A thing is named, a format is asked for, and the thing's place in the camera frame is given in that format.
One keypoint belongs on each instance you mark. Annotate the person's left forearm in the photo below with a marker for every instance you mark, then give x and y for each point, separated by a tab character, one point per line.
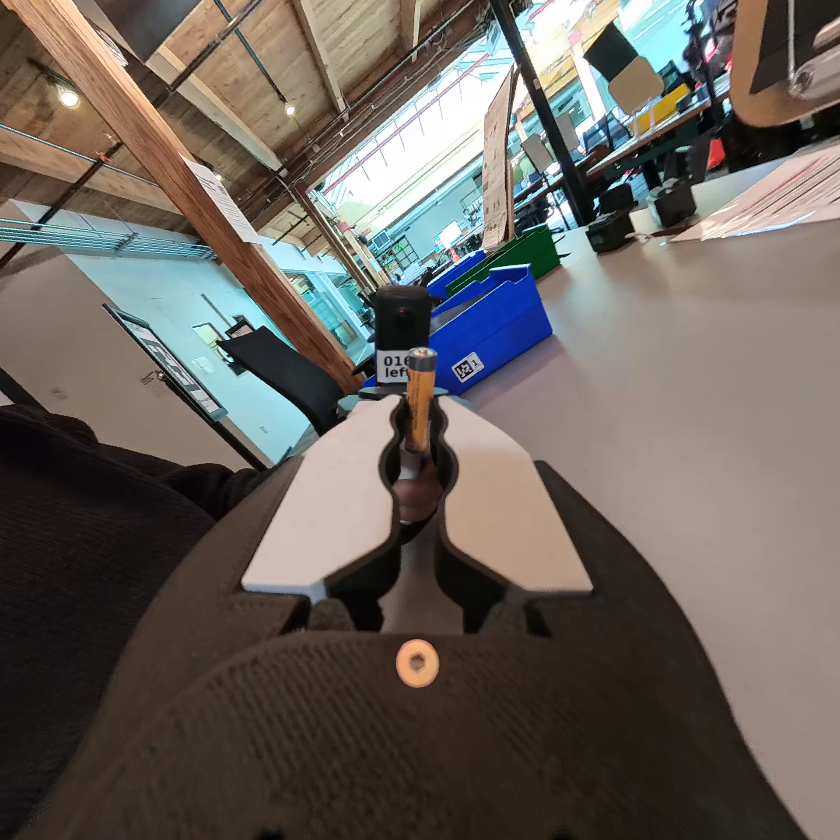
92	591

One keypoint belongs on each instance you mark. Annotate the black framed floor sign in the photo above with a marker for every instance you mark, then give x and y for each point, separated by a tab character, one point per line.
164	361

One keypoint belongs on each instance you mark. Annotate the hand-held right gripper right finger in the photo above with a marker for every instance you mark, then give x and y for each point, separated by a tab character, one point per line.
512	505

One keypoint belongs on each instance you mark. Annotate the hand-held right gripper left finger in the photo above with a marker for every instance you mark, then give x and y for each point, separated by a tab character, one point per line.
328	505

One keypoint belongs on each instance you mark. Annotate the white paper notice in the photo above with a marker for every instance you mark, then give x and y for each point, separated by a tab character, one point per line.
223	200

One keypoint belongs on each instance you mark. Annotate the plain blue bin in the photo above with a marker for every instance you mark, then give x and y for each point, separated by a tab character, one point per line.
453	273

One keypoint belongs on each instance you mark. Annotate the brown cardboard board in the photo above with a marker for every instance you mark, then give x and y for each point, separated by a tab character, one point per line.
499	158

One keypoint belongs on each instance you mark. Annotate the person's left hand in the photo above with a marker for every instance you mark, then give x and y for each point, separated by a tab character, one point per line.
418	499

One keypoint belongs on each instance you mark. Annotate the printed paper sheets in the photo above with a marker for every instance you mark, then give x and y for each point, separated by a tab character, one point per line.
775	197

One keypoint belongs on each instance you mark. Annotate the black office chair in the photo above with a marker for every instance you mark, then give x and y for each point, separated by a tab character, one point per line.
282	368

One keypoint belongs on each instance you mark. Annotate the black metal pole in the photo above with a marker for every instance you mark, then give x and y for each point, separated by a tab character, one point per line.
538	105

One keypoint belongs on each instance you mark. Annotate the thick wooden post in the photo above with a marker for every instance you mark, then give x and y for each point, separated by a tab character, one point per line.
171	184

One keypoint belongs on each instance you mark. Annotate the ceiling lamp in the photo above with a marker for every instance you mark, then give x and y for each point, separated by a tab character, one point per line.
289	108
66	96

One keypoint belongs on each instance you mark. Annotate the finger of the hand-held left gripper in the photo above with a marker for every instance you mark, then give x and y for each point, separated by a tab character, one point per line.
410	465

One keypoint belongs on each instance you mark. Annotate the orange battery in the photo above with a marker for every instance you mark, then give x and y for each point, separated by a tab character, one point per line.
420	394

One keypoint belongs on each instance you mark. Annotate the blue bin with sticker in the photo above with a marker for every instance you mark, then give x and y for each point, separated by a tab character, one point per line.
492	328

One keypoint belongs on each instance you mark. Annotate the green storage bin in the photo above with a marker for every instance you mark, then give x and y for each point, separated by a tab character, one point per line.
519	250

